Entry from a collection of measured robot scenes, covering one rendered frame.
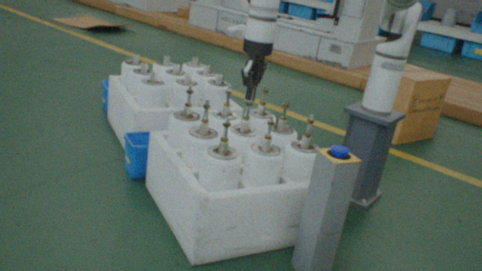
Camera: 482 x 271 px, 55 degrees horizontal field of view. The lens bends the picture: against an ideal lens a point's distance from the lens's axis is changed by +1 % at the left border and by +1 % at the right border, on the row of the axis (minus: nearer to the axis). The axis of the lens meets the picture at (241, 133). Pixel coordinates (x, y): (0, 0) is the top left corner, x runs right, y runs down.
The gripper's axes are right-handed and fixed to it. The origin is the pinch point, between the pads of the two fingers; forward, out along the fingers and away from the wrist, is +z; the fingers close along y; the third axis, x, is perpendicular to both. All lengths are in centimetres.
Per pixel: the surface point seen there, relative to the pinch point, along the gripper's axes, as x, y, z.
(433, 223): -55, 32, 36
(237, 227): -8.5, -19.6, 26.7
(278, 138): -8.5, 4.3, 11.6
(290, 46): 45, 205, 21
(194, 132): 9.7, -10.7, 10.2
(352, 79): -4, 184, 30
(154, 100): 37.4, 15.5, 14.8
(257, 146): -6.5, -7.8, 10.4
